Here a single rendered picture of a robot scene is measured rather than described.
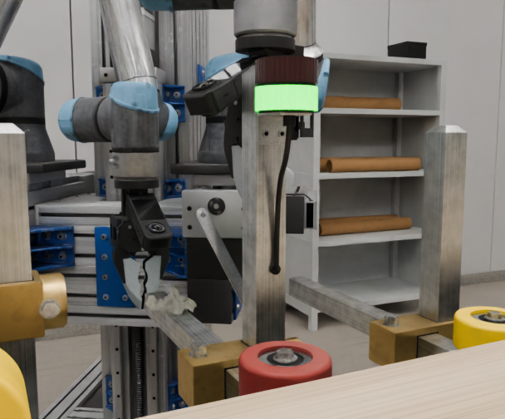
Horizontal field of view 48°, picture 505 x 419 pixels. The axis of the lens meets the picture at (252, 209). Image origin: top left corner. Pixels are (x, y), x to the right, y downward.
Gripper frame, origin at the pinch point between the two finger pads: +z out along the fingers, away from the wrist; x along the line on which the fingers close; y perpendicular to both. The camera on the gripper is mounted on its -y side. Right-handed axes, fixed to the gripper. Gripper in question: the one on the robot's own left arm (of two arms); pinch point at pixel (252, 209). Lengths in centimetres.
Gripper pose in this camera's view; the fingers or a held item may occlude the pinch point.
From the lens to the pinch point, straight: 68.4
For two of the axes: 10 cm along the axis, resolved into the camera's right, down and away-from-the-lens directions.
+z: 0.0, 9.9, 1.2
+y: 7.0, -0.9, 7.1
